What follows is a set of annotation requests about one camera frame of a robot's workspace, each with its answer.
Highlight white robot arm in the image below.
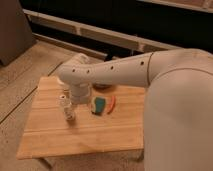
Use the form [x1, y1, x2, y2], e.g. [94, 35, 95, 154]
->
[59, 48, 213, 171]

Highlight wooden table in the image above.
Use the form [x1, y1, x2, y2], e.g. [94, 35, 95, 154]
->
[17, 76, 145, 159]

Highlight grey cabinet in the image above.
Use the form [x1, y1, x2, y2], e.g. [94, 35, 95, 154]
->
[0, 0, 36, 66]

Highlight green blue sponge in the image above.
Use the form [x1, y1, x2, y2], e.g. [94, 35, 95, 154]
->
[91, 97, 106, 115]

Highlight orange carrot toy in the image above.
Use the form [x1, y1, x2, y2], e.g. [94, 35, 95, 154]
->
[107, 96, 116, 114]

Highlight dark ceramic bowl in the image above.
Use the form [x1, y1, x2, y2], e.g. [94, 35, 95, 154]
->
[93, 84, 111, 90]

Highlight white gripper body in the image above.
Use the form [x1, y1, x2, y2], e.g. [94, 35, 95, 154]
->
[69, 84, 91, 104]

